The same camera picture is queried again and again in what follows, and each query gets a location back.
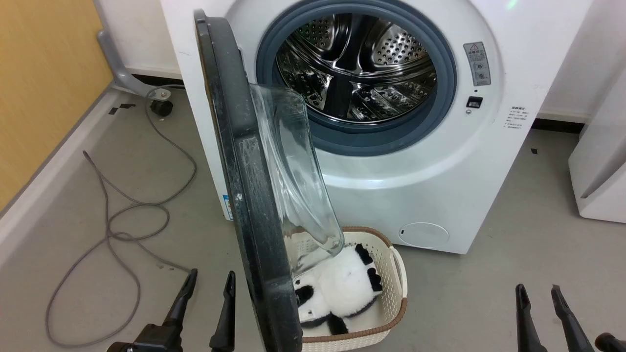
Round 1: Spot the white cabinet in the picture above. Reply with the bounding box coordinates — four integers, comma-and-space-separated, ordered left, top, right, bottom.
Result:
568, 68, 626, 224

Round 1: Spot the grey warning sticker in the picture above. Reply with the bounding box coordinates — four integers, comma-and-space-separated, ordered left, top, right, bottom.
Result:
464, 42, 492, 87

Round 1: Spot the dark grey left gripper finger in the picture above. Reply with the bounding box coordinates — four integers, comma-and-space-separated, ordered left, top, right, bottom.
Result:
164, 268, 199, 329
210, 271, 236, 352

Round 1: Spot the round white filter cover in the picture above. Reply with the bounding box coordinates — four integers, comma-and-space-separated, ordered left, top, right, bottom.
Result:
399, 222, 449, 247

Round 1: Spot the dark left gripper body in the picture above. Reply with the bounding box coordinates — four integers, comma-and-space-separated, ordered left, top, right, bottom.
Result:
107, 324, 184, 352

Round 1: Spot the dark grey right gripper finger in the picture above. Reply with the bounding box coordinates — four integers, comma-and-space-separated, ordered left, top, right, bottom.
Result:
515, 284, 549, 352
551, 285, 595, 352

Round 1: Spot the long grey power cable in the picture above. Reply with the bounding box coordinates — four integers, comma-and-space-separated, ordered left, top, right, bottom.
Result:
45, 86, 198, 349

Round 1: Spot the black-rimmed glass washer door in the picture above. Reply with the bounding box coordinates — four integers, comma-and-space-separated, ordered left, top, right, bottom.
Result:
193, 9, 345, 352

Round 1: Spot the grey rubber door gasket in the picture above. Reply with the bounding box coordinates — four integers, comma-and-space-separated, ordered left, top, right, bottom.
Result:
256, 0, 457, 157

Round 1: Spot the black and white panda plush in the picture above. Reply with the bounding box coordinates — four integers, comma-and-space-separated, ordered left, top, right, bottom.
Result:
293, 243, 383, 335

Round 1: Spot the grey caster leg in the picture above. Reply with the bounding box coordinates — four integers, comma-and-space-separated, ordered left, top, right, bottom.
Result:
97, 29, 172, 101

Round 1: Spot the white front-load washing machine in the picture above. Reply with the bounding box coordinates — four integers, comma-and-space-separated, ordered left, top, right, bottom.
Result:
160, 0, 595, 255

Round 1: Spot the white woven laundry basket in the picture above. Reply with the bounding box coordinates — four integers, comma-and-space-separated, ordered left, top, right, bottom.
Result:
286, 226, 408, 352

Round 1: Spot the stainless steel washer drum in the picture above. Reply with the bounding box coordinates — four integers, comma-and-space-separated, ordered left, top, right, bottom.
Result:
275, 14, 437, 123

